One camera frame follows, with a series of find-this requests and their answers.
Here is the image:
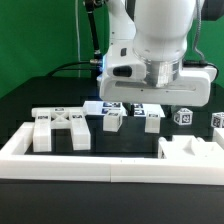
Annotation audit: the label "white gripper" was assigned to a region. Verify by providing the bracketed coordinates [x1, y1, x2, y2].
[99, 44, 212, 108]

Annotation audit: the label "white chair seat part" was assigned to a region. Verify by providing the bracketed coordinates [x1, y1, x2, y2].
[158, 135, 224, 160]

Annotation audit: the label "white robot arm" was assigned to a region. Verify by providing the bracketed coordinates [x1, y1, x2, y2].
[100, 0, 224, 106]

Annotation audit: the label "white sheet with tags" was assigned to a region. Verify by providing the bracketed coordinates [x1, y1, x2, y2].
[83, 101, 165, 118]

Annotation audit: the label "white tagged cube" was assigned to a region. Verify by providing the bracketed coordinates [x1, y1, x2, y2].
[211, 112, 224, 128]
[174, 108, 193, 125]

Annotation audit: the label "white tagged cube right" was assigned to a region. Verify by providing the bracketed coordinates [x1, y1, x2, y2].
[211, 112, 224, 128]

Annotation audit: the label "white U-shaped fence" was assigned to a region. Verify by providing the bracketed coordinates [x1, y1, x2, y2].
[0, 122, 224, 185]

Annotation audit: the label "black corrugated hose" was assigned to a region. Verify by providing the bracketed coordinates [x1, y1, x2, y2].
[83, 0, 108, 78]

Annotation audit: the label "black table cables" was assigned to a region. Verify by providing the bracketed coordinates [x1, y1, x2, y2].
[45, 60, 101, 78]

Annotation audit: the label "white chair back frame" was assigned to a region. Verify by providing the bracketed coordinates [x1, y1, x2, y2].
[31, 107, 91, 152]

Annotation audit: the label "white thin cable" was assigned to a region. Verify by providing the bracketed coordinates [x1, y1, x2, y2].
[75, 0, 82, 78]

